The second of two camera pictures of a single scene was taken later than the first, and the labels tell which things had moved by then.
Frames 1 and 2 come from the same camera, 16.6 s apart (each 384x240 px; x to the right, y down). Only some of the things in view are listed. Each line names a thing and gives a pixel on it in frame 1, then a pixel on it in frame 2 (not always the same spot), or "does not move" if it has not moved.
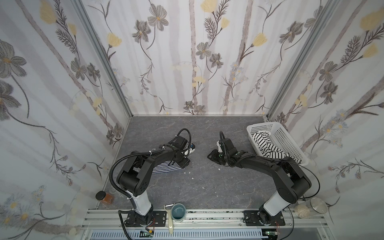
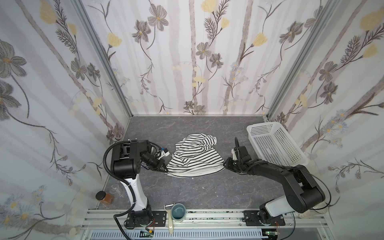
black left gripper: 182,161 -> 160,165
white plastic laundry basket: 271,139 does not move
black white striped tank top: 268,149 -> 195,155
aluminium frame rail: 207,218 does not move
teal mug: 178,212 does not move
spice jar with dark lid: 105,198 does not move
